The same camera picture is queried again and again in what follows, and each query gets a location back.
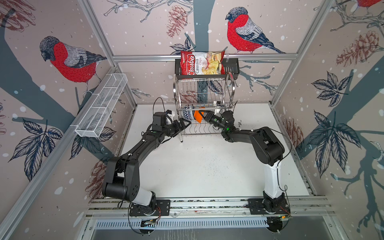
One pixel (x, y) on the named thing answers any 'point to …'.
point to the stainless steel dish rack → (199, 101)
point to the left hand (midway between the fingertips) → (186, 125)
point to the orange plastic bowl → (198, 116)
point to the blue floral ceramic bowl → (192, 111)
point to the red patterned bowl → (187, 114)
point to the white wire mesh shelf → (101, 105)
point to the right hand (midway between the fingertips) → (196, 114)
